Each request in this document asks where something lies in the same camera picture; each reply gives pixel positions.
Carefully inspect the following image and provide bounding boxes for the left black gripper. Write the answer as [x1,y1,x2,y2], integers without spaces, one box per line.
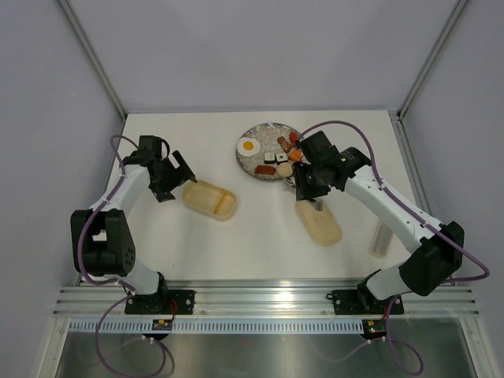
[150,151,195,202]

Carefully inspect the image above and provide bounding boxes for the red bacon slice toy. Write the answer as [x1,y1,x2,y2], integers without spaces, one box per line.
[254,165,276,176]

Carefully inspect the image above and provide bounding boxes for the beige lunch box base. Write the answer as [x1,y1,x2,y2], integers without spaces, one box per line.
[182,180,237,221]

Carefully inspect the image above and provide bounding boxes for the metal tongs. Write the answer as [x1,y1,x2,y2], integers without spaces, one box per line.
[283,177,324,212]

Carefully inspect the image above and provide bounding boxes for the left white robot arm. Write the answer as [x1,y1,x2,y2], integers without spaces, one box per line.
[70,150,196,313]

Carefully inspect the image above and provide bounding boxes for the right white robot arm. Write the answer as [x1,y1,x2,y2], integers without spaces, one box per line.
[294,142,464,312]

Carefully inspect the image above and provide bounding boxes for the beige lunch box lid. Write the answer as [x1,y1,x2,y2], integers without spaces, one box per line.
[295,201,343,246]

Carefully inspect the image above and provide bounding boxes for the right sushi roll piece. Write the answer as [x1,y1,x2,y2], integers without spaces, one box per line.
[276,153,288,165]

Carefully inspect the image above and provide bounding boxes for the sushi roll piece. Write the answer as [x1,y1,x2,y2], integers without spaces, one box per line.
[264,152,276,165]
[276,153,288,165]

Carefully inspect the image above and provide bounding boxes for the left sushi roll piece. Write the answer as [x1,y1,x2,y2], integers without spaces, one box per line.
[264,152,276,165]

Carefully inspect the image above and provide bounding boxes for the round speckled grey plate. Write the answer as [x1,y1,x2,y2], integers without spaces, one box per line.
[235,122,307,181]

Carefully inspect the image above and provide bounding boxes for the toy fried egg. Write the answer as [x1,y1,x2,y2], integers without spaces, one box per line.
[236,137,261,158]

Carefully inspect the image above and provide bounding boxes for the clear plastic tongs holder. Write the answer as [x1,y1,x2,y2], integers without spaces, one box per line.
[369,220,394,259]

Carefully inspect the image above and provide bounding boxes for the left circuit board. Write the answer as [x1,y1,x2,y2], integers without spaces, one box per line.
[152,319,173,332]

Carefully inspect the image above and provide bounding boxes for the circuit board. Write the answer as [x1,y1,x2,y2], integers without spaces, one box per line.
[361,320,387,339]
[152,319,173,332]

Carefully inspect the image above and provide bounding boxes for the right circuit board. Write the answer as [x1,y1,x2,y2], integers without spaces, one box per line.
[361,320,387,339]

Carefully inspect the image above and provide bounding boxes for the right black camera box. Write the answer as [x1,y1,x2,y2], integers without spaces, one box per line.
[299,131,339,166]

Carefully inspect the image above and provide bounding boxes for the black camera box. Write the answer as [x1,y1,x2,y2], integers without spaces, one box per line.
[299,131,339,166]
[138,135,170,159]

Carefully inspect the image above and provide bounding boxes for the left black camera box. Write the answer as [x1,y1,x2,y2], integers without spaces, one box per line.
[138,135,170,159]

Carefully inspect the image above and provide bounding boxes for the right side aluminium rail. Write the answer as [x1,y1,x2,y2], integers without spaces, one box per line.
[388,110,435,215]

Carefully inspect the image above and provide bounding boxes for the aluminium rail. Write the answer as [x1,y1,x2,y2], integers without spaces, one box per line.
[52,280,480,319]
[388,110,435,215]

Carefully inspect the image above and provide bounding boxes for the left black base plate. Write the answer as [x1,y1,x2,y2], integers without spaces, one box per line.
[124,290,196,315]

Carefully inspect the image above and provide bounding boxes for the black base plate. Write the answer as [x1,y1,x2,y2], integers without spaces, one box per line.
[124,290,196,315]
[325,289,405,315]

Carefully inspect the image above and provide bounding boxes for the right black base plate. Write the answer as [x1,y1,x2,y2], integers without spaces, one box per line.
[325,289,405,315]

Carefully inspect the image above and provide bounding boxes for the aluminium front rail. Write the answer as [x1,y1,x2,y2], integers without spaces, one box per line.
[52,280,480,319]

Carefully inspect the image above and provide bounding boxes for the white slotted cable duct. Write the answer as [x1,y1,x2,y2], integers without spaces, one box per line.
[69,318,363,335]

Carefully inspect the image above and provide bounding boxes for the left aluminium frame post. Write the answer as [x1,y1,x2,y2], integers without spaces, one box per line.
[55,0,128,124]

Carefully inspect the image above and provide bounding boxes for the aluminium frame post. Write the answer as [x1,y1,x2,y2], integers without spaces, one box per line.
[55,0,128,124]
[397,0,471,122]

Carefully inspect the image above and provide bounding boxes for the right aluminium frame post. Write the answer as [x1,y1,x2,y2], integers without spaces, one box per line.
[397,0,471,122]

